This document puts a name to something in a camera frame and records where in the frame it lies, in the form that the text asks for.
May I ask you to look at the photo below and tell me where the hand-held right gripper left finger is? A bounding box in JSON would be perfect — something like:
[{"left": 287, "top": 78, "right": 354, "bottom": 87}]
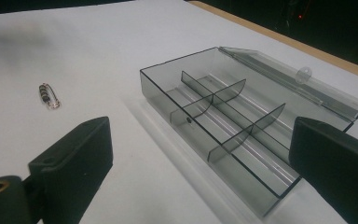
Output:
[{"left": 27, "top": 116, "right": 114, "bottom": 224}]

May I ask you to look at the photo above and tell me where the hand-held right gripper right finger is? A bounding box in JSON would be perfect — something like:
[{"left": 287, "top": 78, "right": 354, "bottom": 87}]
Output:
[{"left": 288, "top": 116, "right": 358, "bottom": 224}]

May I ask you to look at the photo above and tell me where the small metal spring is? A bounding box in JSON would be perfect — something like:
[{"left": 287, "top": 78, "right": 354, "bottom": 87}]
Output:
[{"left": 38, "top": 82, "right": 62, "bottom": 110}]

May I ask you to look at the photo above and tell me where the clear grey plastic compartment box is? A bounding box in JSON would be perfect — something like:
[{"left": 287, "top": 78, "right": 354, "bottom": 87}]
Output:
[{"left": 139, "top": 46, "right": 358, "bottom": 218}]

